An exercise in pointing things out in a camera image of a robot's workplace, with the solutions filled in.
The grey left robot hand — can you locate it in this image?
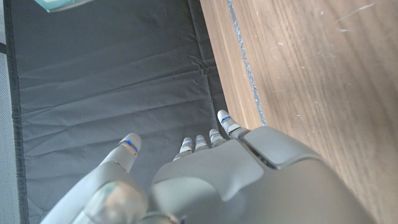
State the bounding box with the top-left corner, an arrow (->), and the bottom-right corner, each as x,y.
40,109 -> 377,224

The teal floral tissue box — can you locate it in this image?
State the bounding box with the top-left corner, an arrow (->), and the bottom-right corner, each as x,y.
33,0 -> 94,13

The black backdrop curtain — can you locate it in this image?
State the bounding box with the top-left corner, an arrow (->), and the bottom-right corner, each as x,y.
2,0 -> 229,224

